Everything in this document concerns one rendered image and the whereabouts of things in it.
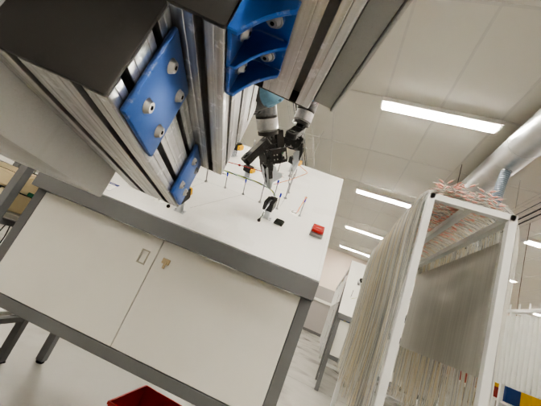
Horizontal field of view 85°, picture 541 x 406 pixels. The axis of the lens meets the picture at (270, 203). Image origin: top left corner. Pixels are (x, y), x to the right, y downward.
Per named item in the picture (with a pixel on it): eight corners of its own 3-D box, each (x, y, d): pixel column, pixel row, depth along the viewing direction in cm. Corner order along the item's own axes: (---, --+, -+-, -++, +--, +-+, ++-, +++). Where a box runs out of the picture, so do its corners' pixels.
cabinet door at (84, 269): (109, 346, 101) (163, 240, 112) (-16, 284, 109) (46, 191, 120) (112, 345, 103) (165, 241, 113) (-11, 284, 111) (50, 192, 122)
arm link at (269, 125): (261, 120, 96) (251, 118, 103) (262, 134, 98) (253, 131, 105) (281, 117, 99) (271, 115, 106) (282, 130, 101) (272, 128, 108)
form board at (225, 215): (43, 173, 121) (43, 169, 120) (181, 126, 208) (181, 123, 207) (318, 285, 103) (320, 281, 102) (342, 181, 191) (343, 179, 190)
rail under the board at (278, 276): (313, 301, 99) (319, 283, 101) (30, 184, 117) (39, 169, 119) (311, 301, 104) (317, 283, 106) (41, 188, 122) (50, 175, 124)
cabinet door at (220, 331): (257, 420, 92) (300, 297, 103) (109, 347, 100) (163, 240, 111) (258, 416, 95) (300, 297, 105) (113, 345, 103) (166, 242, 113)
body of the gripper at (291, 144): (300, 154, 128) (311, 127, 127) (298, 151, 119) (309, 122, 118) (284, 148, 129) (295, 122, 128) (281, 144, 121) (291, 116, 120)
